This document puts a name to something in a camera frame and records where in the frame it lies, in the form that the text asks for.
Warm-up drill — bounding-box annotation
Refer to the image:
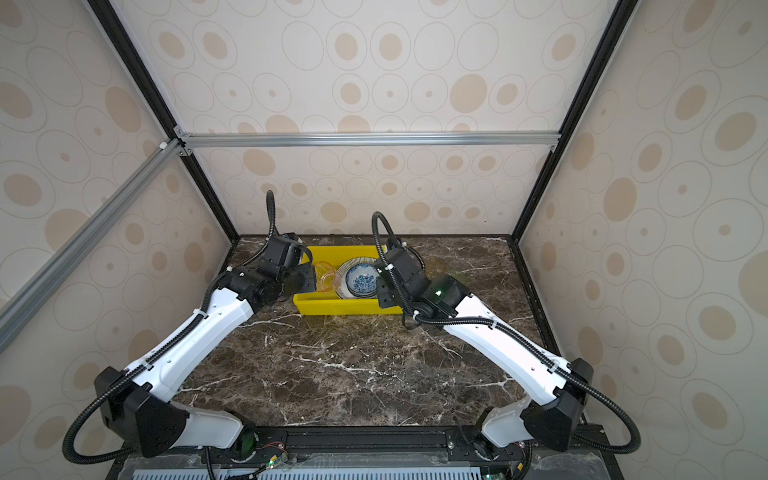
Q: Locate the pink translucent cup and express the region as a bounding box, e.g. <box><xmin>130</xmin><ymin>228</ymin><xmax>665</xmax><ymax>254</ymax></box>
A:
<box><xmin>314</xmin><ymin>261</ymin><xmax>337</xmax><ymax>293</ymax></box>

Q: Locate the white black-striped-rim plate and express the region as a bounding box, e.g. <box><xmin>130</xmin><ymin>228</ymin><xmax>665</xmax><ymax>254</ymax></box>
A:
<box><xmin>334</xmin><ymin>257</ymin><xmax>379</xmax><ymax>300</ymax></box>

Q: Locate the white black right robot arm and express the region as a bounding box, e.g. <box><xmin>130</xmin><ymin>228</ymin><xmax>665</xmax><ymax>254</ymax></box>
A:
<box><xmin>374</xmin><ymin>245</ymin><xmax>642</xmax><ymax>455</ymax></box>

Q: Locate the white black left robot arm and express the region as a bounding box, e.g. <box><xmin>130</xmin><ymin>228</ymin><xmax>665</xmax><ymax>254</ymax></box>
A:
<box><xmin>62</xmin><ymin>233</ymin><xmax>316</xmax><ymax>465</ymax></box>

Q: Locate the yellow plastic bin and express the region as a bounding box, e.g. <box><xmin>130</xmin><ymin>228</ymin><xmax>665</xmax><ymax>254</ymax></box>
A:
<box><xmin>293</xmin><ymin>245</ymin><xmax>402</xmax><ymax>316</ymax></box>

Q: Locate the horizontal aluminium frame bar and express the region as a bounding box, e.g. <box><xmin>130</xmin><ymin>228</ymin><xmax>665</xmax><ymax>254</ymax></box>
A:
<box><xmin>181</xmin><ymin>131</ymin><xmax>560</xmax><ymax>148</ymax></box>

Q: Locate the diagonal aluminium frame bar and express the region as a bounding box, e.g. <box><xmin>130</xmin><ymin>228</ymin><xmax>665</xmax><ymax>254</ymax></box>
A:
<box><xmin>1</xmin><ymin>139</ymin><xmax>182</xmax><ymax>350</ymax></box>

